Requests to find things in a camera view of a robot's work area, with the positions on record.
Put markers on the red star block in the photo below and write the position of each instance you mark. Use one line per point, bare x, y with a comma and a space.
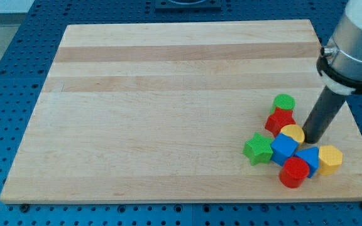
278, 120

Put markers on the light wooden board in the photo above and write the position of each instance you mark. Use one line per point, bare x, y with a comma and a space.
160, 112

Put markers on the yellow hexagon block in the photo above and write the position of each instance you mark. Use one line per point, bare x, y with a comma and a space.
330, 160

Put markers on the green star block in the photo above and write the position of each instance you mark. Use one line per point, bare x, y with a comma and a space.
258, 149

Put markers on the yellow cylinder block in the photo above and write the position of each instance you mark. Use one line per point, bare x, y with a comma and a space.
295, 132

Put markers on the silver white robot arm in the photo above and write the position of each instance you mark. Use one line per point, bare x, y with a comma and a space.
340, 62

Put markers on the black cylindrical pointer tool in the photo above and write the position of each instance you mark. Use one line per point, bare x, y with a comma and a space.
323, 112

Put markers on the red cylinder block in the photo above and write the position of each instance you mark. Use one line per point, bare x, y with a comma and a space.
294, 171

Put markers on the green cylinder block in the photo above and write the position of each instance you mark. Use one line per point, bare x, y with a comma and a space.
283, 101

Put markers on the blue cube block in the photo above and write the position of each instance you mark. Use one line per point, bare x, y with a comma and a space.
283, 148

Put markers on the blue triangle block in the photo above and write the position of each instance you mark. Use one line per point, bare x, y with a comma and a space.
311, 157

